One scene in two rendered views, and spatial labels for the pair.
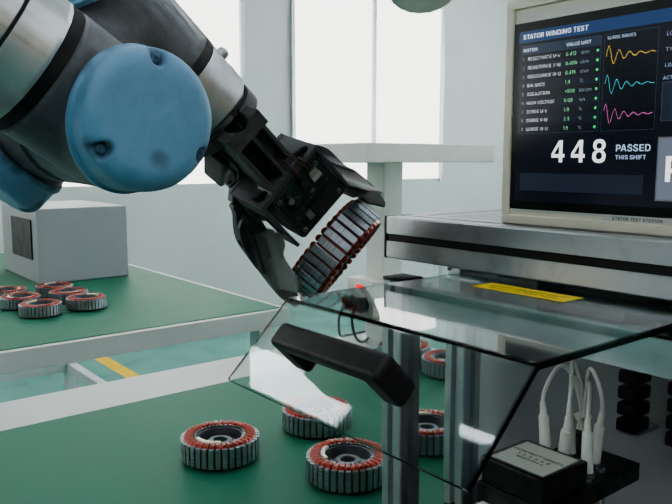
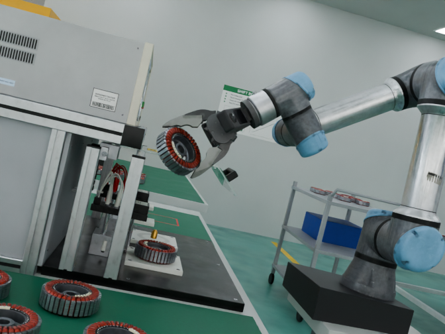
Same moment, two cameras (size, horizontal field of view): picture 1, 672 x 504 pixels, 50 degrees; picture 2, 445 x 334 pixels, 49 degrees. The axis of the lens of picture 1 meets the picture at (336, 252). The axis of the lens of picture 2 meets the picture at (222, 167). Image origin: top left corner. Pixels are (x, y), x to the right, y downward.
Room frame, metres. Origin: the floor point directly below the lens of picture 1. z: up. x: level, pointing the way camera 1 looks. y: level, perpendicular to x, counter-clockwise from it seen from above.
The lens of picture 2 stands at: (1.62, 0.64, 1.13)
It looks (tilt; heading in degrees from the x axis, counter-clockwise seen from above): 3 degrees down; 209
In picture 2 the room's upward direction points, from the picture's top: 14 degrees clockwise
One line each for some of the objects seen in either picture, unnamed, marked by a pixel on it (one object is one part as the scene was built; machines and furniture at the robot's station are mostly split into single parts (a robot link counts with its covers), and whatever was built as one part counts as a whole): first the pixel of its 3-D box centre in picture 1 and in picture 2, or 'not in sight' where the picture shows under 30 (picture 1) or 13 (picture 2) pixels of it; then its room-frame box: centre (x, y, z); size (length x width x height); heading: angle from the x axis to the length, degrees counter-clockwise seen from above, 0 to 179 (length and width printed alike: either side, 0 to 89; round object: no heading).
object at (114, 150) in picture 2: not in sight; (109, 149); (0.72, -0.19, 1.05); 0.06 x 0.04 x 0.04; 39
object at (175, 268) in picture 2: not in sight; (153, 260); (0.54, -0.11, 0.78); 0.15 x 0.15 x 0.01; 39
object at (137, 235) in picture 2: not in sight; (153, 239); (0.35, -0.26, 0.78); 0.15 x 0.15 x 0.01; 39
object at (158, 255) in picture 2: not in sight; (155, 251); (0.54, -0.11, 0.80); 0.11 x 0.11 x 0.04
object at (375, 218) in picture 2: not in sight; (384, 234); (0.20, 0.39, 0.99); 0.13 x 0.12 x 0.14; 40
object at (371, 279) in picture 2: not in sight; (371, 274); (0.20, 0.38, 0.87); 0.15 x 0.15 x 0.10
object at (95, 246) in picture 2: not in sight; (101, 241); (0.63, -0.22, 0.80); 0.08 x 0.05 x 0.06; 39
